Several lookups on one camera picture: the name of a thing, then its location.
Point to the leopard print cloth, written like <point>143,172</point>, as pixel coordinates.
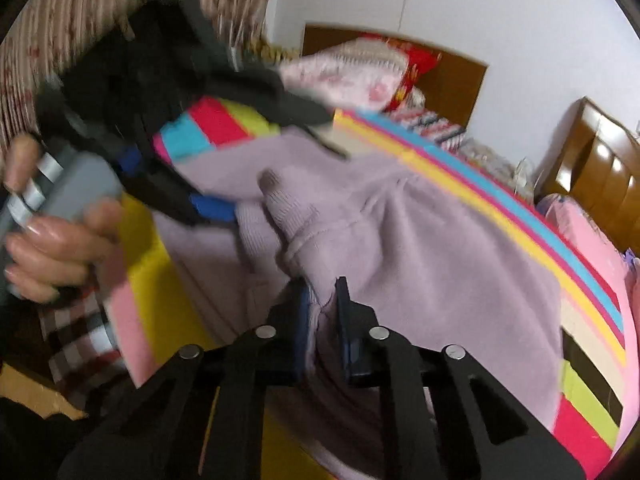
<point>272,52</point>

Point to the red cloth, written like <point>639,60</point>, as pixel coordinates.
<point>420,62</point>

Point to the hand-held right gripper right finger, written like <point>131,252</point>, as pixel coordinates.
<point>345,335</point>

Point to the lilac pants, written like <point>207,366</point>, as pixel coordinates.
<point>425,260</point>

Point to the colourful striped blanket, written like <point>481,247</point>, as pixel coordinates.
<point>590,395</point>

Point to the pink floral quilt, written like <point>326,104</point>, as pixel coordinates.
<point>340,80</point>

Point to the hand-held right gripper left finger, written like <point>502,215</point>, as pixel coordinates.
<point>300,320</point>

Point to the dark cloth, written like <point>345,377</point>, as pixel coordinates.
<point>30,440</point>

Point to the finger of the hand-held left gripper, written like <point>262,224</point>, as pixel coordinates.
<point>280,102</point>
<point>210,207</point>

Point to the glossy wooden furniture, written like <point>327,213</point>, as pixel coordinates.
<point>595,160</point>

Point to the pink pillow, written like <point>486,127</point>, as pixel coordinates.
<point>590,240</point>

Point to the brown wooden headboard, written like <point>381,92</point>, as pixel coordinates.
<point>460,90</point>

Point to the pale patterned cloth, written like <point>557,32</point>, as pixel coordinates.
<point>500,170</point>

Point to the person's left hand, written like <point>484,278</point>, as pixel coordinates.
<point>60,255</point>

